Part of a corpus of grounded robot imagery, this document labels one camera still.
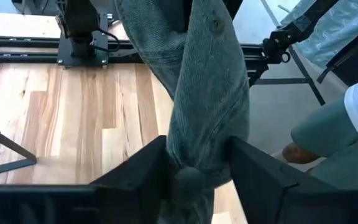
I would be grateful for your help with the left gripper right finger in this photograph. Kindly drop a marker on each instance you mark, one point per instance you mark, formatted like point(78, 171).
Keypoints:
point(275, 196)

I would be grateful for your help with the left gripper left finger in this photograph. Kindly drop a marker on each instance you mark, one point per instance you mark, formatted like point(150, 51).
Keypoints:
point(120, 193)

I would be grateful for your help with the green denim baseball cap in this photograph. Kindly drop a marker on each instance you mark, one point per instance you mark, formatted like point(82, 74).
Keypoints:
point(210, 93)

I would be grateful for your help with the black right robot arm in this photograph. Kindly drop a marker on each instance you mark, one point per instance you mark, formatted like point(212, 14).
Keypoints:
point(81, 25)

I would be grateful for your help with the person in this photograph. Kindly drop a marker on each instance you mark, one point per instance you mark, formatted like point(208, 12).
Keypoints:
point(328, 130)

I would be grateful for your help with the pale patterned cloth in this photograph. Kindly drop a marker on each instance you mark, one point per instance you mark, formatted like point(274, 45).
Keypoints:
point(331, 37)

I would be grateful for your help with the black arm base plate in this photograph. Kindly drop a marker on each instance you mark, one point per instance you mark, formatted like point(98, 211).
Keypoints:
point(64, 59)

